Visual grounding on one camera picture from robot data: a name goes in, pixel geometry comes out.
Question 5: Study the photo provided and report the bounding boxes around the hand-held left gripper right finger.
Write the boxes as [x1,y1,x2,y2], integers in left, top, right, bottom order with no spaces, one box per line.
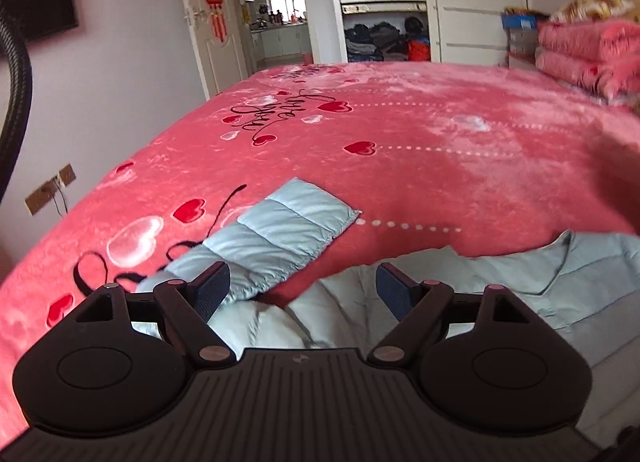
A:
[367,262,532,369]

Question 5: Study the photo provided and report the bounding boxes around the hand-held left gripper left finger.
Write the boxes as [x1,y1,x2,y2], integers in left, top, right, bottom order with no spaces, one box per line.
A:
[74,262,237,369]

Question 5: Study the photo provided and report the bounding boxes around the light blue down jacket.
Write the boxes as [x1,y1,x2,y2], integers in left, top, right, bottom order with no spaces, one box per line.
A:
[132,177,640,449]

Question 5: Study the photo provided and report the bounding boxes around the pile of dark folded clothes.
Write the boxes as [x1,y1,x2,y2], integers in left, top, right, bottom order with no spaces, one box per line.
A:
[344,17,432,63]

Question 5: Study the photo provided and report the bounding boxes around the pink heart printed bed blanket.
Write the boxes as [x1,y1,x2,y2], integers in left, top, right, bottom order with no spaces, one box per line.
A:
[0,62,640,443]

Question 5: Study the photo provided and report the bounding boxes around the white room door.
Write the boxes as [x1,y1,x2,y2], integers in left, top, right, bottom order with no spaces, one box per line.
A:
[172,0,252,101]

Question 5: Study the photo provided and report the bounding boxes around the white kitchen cabinet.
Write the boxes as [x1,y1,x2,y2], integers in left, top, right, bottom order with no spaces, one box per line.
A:
[250,22,314,61]

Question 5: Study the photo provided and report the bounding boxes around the grey shoe box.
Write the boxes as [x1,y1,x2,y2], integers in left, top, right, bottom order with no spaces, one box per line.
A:
[507,28,541,56]

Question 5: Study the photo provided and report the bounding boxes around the white wardrobe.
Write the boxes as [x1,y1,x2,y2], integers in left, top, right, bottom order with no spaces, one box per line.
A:
[325,0,532,66]

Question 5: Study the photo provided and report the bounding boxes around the folded pink fleece blanket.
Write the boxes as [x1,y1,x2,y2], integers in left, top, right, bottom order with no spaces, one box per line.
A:
[537,19,640,64]
[534,49,640,115]

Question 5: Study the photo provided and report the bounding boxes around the blue shoe box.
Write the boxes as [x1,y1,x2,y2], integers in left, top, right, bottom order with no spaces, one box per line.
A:
[501,12,542,31]

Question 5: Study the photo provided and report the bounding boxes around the yellow floral quilt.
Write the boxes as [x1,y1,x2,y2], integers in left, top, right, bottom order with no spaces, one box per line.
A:
[550,0,640,31]

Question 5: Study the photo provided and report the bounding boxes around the black flexible hose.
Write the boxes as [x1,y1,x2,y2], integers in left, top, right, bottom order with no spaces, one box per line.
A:
[0,2,34,204]

